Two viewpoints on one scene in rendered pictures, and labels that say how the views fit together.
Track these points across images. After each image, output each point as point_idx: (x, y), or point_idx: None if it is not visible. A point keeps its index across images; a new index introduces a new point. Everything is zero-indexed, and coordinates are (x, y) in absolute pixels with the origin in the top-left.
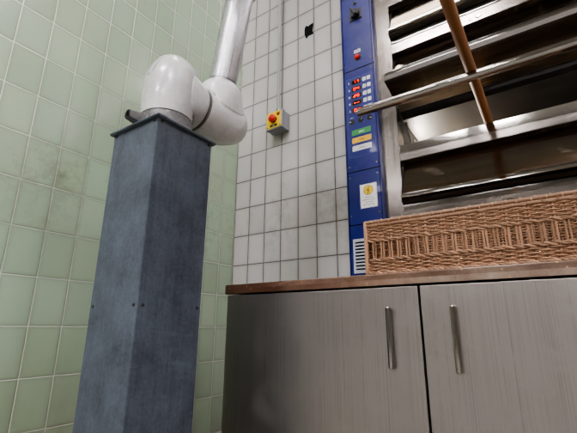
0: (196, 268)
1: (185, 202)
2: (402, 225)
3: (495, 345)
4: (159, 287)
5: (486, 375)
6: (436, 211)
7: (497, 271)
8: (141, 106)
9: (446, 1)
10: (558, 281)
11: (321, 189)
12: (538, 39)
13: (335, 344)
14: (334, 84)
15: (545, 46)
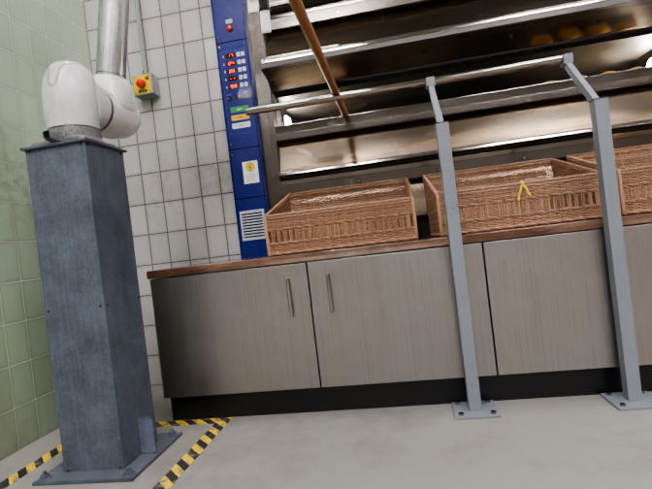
0: (132, 266)
1: (115, 212)
2: (292, 218)
3: (350, 294)
4: (114, 288)
5: (345, 310)
6: (315, 210)
7: (352, 250)
8: (48, 119)
9: (322, 65)
10: (382, 255)
11: (203, 162)
12: (379, 55)
13: (250, 306)
14: (206, 51)
15: (382, 85)
